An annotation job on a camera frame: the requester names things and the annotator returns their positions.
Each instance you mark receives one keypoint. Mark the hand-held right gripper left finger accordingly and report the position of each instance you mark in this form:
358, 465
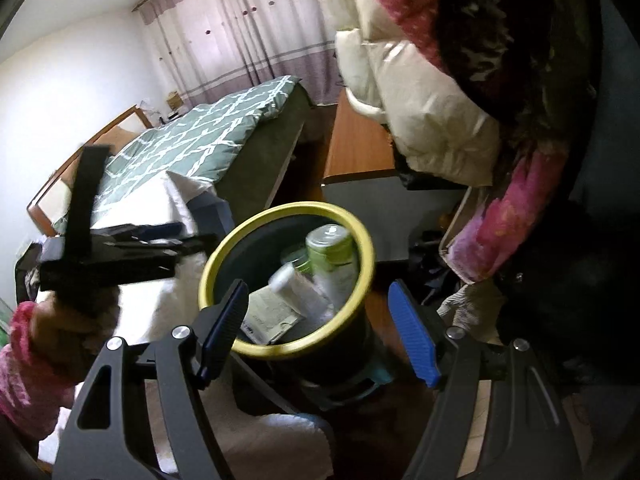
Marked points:
227, 320

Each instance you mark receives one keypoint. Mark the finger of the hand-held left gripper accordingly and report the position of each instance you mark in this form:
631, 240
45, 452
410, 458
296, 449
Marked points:
160, 231
195, 245

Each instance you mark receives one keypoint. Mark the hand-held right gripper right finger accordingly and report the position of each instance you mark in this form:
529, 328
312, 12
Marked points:
412, 330

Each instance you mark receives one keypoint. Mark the small cardboard box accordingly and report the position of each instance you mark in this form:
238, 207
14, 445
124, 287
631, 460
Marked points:
270, 317

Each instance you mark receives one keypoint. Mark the yellow rim trash bin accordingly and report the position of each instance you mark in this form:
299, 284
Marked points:
365, 270

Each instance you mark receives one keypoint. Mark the white apple print cup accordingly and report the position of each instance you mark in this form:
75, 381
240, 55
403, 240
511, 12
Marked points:
297, 287

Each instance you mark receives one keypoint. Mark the green label jar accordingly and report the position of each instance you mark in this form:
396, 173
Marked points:
330, 255

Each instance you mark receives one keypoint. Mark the person's left forearm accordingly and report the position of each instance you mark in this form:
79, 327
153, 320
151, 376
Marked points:
25, 385

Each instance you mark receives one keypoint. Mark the person's left hand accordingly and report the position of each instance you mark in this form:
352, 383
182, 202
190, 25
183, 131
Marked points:
65, 340

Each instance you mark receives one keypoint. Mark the grey blue panel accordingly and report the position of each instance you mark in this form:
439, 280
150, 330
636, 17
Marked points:
215, 222

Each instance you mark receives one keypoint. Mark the beige cloth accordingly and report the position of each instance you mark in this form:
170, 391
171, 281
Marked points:
470, 307

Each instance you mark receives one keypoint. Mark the dotted white tablecloth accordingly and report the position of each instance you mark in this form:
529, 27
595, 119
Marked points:
150, 310

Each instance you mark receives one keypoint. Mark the brown pillow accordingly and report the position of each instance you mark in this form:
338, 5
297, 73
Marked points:
122, 142

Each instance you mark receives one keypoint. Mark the green checked duvet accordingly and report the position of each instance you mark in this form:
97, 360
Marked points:
200, 140

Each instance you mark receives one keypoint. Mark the wooden bed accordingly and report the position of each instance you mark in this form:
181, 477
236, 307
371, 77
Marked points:
260, 160

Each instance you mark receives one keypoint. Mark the white towel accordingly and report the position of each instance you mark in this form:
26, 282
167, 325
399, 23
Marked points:
270, 440

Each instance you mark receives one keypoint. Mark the brown cardboard box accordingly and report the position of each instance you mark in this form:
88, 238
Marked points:
176, 101

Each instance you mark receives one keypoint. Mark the pink floral garment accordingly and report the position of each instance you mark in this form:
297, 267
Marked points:
520, 200

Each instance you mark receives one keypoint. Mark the wooden cabinet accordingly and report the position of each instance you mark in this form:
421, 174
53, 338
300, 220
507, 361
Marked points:
355, 145

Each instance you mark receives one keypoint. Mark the pink beige curtain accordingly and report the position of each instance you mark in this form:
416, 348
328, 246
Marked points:
240, 25

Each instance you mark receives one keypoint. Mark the cream puffer jacket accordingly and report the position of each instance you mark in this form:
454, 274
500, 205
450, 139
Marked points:
435, 110

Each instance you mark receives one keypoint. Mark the black garment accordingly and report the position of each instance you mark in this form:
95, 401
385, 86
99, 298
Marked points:
500, 35

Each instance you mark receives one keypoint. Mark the red garment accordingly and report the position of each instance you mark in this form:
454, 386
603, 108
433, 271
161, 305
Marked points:
400, 0

